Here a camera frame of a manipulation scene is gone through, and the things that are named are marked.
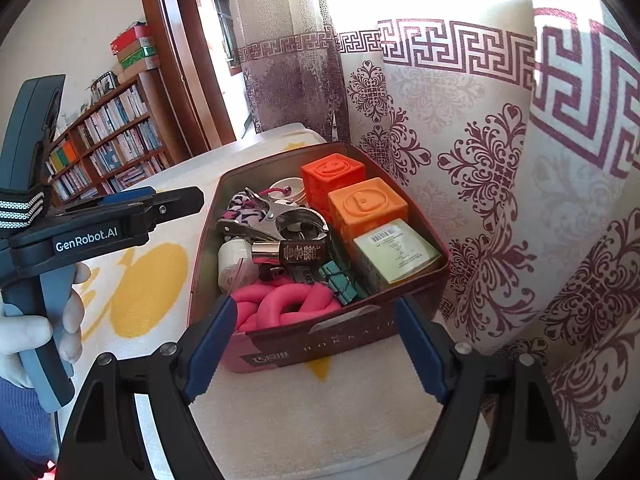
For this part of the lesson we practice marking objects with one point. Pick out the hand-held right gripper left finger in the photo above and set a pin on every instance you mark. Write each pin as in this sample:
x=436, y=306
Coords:
x=210, y=350

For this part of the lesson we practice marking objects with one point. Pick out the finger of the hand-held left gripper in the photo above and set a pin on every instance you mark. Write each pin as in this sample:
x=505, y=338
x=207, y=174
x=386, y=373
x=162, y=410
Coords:
x=130, y=195
x=177, y=201

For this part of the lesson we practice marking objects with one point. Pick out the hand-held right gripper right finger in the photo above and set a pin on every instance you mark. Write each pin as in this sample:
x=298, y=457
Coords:
x=422, y=350

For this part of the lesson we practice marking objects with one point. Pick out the leopard print plush toy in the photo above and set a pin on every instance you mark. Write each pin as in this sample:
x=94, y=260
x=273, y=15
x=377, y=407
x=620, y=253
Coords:
x=240, y=207

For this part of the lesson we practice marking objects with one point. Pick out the red tin box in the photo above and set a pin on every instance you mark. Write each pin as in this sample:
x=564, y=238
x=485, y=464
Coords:
x=350, y=332

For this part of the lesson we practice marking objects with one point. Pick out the teal binder clip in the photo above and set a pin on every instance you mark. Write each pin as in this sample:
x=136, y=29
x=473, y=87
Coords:
x=340, y=280

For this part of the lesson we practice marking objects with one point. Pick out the dark green cosmetic tube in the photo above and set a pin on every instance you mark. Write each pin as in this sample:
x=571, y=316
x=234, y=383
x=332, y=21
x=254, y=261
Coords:
x=300, y=275

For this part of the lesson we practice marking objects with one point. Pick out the silver metal bulldog clip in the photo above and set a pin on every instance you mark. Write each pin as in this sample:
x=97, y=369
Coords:
x=300, y=220

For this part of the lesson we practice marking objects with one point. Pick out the dark brown cosmetic bottle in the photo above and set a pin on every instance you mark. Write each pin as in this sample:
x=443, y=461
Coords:
x=300, y=252

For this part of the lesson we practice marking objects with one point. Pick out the orange rubber cube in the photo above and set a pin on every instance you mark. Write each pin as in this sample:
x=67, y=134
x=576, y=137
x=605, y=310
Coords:
x=365, y=210

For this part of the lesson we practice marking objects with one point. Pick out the red rubber cube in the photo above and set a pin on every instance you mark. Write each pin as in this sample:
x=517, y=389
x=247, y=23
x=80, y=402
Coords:
x=330, y=180

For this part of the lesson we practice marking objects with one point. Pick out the person's left forearm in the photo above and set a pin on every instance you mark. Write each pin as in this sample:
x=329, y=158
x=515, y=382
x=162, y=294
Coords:
x=20, y=425

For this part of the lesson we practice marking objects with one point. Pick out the person's left hand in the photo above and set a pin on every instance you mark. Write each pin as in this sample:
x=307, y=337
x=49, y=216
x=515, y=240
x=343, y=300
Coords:
x=15, y=335

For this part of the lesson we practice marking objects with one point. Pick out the rows of books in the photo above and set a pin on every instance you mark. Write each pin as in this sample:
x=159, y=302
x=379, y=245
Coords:
x=115, y=125

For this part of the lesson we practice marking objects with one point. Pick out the wooden bookshelf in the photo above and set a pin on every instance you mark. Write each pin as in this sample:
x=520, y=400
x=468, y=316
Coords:
x=160, y=120

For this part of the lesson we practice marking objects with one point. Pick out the pale green medicine box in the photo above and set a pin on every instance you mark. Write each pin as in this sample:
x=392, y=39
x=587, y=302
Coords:
x=395, y=255

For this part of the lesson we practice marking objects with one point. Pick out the cream towel with yellow print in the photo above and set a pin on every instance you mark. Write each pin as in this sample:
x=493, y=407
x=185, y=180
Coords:
x=300, y=410

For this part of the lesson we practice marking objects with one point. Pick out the small white round cup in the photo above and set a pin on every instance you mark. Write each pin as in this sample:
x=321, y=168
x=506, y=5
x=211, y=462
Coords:
x=299, y=187

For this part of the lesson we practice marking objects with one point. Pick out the brown cardboard box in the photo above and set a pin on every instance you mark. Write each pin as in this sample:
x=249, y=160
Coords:
x=142, y=71

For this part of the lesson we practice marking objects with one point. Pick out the green gift box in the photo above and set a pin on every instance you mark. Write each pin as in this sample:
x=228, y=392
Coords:
x=137, y=57

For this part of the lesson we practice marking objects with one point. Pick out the purple patterned curtain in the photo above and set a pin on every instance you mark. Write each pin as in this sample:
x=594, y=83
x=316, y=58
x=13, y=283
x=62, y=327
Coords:
x=290, y=85
x=500, y=160

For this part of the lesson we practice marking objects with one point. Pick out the small picture frame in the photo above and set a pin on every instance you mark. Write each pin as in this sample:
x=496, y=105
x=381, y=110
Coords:
x=104, y=85

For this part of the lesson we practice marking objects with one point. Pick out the brown wooden door frame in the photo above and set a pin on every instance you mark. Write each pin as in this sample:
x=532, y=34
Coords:
x=155, y=20

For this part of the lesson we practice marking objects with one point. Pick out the wooden window frame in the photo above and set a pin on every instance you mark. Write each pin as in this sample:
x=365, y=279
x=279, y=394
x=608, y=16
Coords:
x=225, y=25

